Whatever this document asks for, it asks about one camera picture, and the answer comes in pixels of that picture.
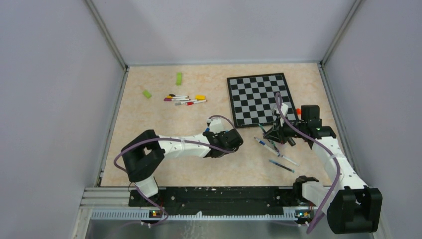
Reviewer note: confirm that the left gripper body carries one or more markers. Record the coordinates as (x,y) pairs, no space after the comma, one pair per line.
(225,152)

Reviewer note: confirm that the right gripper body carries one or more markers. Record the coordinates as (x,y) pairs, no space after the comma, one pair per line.
(284,132)

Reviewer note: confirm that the blue capped white marker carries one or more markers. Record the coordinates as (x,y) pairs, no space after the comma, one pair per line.
(270,149)

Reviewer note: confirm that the blue thin pen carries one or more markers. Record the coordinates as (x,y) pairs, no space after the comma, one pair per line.
(281,166)

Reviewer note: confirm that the grey capped marker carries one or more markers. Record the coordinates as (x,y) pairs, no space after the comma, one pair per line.
(184,102)

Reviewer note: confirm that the black capped marker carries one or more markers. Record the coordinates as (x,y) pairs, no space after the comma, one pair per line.
(177,96)

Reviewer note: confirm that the blue black highlighter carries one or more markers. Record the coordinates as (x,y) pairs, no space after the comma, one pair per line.
(291,142)

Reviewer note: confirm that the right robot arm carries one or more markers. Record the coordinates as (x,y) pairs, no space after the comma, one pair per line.
(349,204)

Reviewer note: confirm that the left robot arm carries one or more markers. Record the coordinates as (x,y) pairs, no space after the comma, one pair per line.
(144,154)

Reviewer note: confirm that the black white chessboard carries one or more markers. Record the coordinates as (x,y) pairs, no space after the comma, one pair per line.
(252,99)

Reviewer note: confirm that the yellow block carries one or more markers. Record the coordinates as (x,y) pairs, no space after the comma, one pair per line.
(200,97)

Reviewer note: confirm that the green block far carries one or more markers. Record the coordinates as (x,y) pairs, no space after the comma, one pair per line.
(179,78)

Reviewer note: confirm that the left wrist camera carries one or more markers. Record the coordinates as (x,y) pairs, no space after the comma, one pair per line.
(215,125)

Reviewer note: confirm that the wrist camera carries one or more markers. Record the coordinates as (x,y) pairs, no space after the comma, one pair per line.
(278,111)
(215,125)

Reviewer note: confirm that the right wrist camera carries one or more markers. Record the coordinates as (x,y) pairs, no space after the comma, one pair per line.
(278,111)

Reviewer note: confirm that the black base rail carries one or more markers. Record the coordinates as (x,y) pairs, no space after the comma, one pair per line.
(228,201)

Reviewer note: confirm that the green block near wall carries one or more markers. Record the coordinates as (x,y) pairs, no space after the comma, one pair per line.
(147,94)

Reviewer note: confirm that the aluminium frame rail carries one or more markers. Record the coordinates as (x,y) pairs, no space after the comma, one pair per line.
(127,203)

